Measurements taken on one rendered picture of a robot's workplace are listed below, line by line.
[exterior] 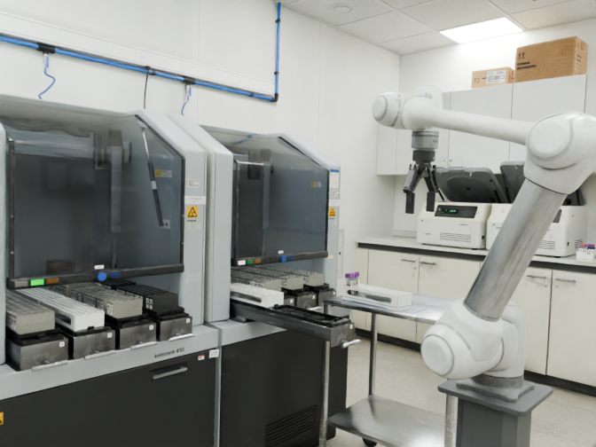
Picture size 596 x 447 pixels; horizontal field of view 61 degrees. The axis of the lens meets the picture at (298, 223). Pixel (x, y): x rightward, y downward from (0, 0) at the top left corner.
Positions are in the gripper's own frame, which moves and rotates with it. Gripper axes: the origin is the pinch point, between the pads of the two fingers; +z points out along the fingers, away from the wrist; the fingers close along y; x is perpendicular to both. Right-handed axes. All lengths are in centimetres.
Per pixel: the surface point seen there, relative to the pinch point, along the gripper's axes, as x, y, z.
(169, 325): 64, -58, 46
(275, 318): 48, -22, 46
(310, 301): 65, 18, 50
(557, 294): 14, 214, 69
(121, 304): 72, -73, 37
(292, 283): 73, 13, 42
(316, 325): 27, -21, 44
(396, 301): 17.0, 15.9, 39.4
